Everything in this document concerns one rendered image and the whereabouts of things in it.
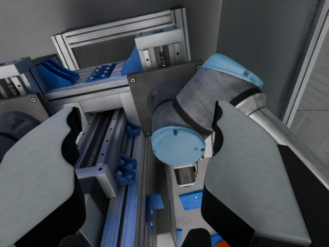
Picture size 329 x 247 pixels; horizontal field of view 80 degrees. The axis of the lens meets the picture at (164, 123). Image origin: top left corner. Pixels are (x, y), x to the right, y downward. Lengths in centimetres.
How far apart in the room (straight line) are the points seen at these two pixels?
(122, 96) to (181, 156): 36
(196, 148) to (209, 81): 14
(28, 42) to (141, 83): 137
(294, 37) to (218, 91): 49
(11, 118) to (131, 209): 44
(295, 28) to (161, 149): 60
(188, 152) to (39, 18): 154
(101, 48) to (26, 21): 59
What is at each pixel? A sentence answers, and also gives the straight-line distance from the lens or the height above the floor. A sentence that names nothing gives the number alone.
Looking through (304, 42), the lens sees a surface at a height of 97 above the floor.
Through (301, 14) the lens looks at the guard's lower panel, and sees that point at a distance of 81.
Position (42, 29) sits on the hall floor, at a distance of 179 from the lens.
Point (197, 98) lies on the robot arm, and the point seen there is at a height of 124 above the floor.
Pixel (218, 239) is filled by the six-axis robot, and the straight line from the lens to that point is 362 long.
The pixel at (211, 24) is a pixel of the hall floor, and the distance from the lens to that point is 165.
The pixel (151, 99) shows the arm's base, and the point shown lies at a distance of 58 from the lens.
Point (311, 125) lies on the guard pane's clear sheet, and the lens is 75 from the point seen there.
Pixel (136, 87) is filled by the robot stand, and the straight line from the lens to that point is 60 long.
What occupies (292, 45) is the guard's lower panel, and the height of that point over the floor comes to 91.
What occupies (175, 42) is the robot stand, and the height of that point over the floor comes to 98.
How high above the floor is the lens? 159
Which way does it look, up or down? 57 degrees down
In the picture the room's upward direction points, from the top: 175 degrees clockwise
